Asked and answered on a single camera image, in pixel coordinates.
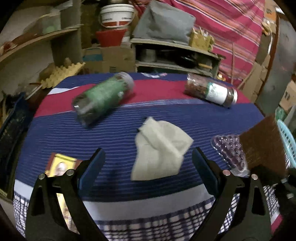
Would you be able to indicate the brown paper bag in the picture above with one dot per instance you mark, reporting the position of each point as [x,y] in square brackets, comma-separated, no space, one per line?
[201,40]

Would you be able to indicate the cardboard box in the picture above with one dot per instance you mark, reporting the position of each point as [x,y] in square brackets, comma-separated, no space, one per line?
[289,97]

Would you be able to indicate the grey cushion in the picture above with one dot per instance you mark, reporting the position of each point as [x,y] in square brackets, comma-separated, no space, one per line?
[163,22]

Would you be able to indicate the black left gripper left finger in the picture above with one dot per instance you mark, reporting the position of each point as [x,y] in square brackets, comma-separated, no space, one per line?
[45,220]

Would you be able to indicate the green plastic bag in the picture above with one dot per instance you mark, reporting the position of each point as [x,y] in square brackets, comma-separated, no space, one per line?
[280,113]

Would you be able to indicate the wooden shelf unit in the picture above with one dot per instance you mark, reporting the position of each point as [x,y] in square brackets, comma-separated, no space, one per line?
[155,56]

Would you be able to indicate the striped blue red tablecloth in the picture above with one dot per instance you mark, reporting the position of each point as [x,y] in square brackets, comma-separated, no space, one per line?
[148,188]

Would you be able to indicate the pink striped curtain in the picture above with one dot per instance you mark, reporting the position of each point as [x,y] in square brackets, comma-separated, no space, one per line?
[226,21]

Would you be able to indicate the black frying pan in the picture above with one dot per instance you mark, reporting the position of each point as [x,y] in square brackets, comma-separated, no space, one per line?
[190,63]

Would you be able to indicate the clear plastic blister tray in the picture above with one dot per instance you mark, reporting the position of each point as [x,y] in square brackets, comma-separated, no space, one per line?
[230,149]

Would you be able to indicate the light blue plastic basket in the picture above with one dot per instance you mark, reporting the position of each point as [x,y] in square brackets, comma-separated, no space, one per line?
[288,143]

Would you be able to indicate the red plastic tub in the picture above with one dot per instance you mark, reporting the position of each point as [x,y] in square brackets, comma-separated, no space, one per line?
[110,38]

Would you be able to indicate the green label jar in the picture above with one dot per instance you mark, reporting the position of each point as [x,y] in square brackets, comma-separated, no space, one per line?
[95,102]

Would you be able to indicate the white crumpled cloth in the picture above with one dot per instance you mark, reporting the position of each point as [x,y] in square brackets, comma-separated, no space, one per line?
[161,147]

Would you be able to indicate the white plastic bucket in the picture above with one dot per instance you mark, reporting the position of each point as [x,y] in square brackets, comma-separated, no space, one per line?
[116,15]

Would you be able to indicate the white label spice jar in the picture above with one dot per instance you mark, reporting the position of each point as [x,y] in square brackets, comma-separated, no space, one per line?
[208,89]

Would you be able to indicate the egg carton tray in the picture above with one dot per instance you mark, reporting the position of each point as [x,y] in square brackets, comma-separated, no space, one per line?
[60,73]

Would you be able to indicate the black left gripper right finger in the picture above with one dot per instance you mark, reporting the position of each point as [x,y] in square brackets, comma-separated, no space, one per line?
[251,220]

